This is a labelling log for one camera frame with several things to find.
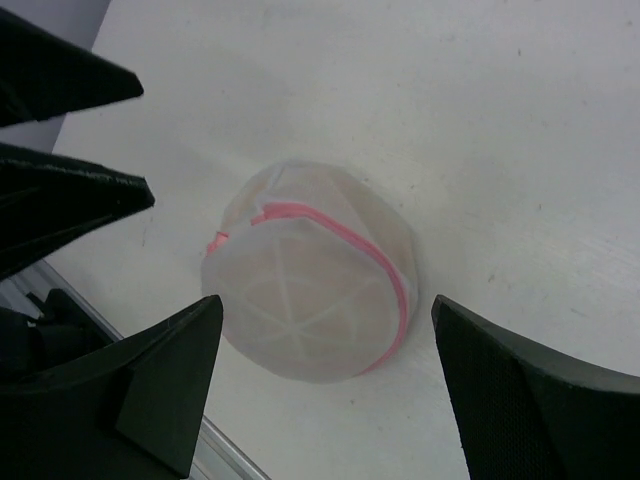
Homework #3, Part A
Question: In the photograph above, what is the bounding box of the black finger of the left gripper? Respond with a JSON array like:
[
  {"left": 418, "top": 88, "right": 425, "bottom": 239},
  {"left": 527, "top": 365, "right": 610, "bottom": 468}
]
[
  {"left": 1, "top": 9, "right": 144, "bottom": 128},
  {"left": 1, "top": 144, "right": 155, "bottom": 279}
]

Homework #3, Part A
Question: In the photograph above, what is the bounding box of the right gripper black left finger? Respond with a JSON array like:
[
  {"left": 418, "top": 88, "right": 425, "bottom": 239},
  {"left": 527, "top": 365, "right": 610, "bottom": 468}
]
[{"left": 1, "top": 295, "right": 223, "bottom": 479}]

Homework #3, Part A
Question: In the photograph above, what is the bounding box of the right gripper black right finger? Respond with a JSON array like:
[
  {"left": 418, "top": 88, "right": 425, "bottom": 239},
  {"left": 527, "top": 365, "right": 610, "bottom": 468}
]
[{"left": 431, "top": 295, "right": 639, "bottom": 479}]

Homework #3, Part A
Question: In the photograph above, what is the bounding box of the white mesh laundry bag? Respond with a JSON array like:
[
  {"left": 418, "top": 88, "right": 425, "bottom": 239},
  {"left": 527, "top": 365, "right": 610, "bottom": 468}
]
[{"left": 201, "top": 161, "right": 419, "bottom": 383}]

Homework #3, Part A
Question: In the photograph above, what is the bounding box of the aluminium rail front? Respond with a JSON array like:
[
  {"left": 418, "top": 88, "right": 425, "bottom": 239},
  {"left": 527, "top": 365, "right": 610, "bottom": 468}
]
[{"left": 1, "top": 262, "right": 264, "bottom": 479}]

